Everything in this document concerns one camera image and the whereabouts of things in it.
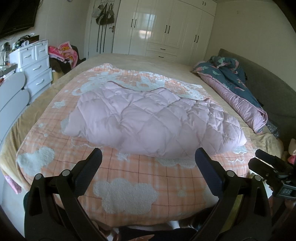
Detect white door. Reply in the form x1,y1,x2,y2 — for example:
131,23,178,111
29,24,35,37
88,1,118,58

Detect grey headboard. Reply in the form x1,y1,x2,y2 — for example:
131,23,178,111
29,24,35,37
218,49,295,143

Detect white drawer chest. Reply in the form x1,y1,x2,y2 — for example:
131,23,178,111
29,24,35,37
9,40,53,101

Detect hanging bags on door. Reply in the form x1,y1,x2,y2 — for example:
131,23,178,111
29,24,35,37
92,3,115,25

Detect teal and pink duvet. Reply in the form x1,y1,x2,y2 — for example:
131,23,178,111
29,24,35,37
192,56,268,133

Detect pink quilted jacket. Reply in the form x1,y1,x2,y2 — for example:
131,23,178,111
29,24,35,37
62,81,247,159

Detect white rounded chair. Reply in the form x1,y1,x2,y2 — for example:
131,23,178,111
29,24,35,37
1,72,30,142

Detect white wardrobe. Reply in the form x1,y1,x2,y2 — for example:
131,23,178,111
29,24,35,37
112,0,217,66

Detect black wall television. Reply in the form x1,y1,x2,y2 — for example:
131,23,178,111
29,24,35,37
0,0,41,39

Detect pink cartoon cloth pile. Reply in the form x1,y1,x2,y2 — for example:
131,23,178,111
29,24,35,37
48,41,78,69

